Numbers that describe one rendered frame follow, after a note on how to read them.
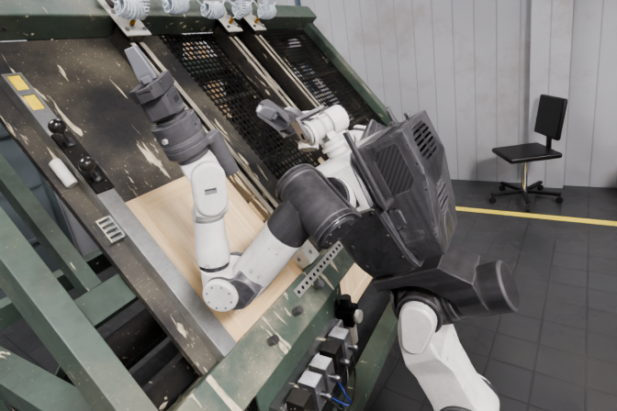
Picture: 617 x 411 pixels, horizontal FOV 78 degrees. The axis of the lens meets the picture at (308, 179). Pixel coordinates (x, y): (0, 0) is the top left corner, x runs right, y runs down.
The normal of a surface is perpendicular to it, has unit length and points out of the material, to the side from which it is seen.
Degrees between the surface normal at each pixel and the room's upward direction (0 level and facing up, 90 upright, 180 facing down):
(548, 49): 90
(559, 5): 90
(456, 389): 90
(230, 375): 53
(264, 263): 90
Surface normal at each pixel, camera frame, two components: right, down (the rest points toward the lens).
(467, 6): -0.56, 0.34
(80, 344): 0.60, -0.55
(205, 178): 0.47, 0.28
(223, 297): -0.16, 0.33
